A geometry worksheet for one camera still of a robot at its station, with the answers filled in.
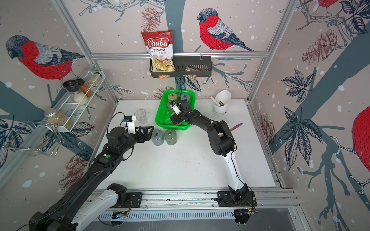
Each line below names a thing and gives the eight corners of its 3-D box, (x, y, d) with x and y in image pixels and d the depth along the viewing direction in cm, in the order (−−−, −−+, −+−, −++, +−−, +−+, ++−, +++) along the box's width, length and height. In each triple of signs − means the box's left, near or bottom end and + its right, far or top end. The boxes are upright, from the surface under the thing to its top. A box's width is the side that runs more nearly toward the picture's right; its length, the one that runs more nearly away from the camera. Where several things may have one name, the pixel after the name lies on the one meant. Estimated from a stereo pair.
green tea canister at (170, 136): (165, 145, 95) (163, 139, 89) (166, 135, 99) (165, 129, 94) (176, 145, 95) (175, 139, 89) (177, 135, 99) (176, 129, 94)
